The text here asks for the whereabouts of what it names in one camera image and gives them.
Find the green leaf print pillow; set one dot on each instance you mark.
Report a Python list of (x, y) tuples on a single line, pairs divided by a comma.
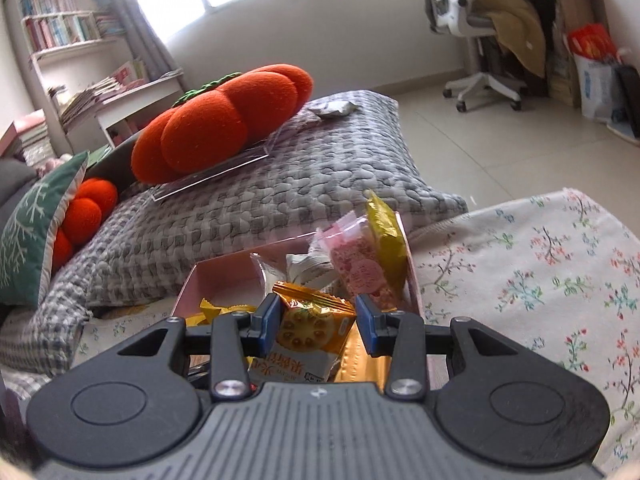
[(27, 245)]

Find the tan blanket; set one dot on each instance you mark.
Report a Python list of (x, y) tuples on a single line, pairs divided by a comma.
[(520, 30)]

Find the gold snack packet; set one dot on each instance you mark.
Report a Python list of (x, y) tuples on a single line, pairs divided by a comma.
[(357, 366)]

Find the large orange pumpkin cushion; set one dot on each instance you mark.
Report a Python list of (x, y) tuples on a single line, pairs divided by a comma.
[(215, 120)]

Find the pile of magazines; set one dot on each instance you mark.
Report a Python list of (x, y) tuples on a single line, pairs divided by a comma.
[(95, 92)]

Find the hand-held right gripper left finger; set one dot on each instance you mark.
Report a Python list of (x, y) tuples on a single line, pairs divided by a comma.
[(265, 324)]

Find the plain yellow snack packet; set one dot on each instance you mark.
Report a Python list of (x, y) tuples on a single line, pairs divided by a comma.
[(194, 321)]

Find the silver snack packet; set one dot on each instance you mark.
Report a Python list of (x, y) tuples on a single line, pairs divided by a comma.
[(267, 275)]

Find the small white packet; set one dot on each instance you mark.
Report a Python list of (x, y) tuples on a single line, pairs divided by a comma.
[(332, 109)]

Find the white crinkled snack packet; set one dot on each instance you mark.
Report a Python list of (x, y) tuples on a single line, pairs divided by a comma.
[(307, 267)]

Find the row of shelved books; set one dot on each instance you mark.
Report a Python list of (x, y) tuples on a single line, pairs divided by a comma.
[(60, 15)]

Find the grey checked blanket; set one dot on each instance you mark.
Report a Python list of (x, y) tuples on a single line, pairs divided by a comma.
[(55, 320)]

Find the small orange pumpkin cushion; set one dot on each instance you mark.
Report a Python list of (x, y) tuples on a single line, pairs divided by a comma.
[(85, 210)]

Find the clear acrylic tray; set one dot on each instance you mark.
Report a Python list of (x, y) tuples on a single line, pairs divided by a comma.
[(200, 180)]

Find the white paper bag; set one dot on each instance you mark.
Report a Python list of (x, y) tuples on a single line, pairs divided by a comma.
[(595, 87)]

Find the white office chair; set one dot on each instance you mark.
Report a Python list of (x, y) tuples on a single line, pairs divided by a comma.
[(475, 25)]

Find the orange cracker packet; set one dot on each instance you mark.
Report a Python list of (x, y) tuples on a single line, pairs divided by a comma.
[(310, 331)]

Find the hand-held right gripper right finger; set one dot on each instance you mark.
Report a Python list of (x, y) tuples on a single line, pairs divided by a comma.
[(364, 325)]

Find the yellow printed snack packet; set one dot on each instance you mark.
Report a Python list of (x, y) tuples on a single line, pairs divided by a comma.
[(214, 308)]

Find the grey curtain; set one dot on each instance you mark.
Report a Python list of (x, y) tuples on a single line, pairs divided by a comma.
[(137, 20)]

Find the black bin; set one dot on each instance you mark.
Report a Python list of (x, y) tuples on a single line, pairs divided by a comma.
[(630, 102)]

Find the red bag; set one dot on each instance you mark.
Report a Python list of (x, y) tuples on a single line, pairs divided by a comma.
[(592, 42)]

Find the stack of cardboard boxes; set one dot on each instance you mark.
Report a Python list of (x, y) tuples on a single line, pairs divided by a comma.
[(560, 70)]

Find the white bookshelf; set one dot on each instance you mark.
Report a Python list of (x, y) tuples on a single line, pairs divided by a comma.
[(107, 105)]

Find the floral print cloth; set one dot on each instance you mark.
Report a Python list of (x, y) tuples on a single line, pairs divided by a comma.
[(525, 280)]

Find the olive yellow snack packet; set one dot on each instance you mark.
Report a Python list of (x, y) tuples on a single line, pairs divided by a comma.
[(387, 235)]

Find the pink snack packet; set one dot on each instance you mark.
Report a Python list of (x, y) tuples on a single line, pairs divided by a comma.
[(362, 270)]

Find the pink cardboard box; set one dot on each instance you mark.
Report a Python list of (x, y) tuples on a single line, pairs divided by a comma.
[(222, 280)]

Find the pink plush toy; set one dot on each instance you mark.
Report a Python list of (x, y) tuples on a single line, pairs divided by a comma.
[(55, 162)]

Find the stack of books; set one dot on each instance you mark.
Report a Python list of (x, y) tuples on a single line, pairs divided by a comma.
[(25, 137)]

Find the dark grey cushion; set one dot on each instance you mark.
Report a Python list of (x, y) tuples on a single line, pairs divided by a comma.
[(15, 185)]

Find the grey quilted pillow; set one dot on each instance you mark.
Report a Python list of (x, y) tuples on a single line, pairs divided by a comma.
[(280, 180)]

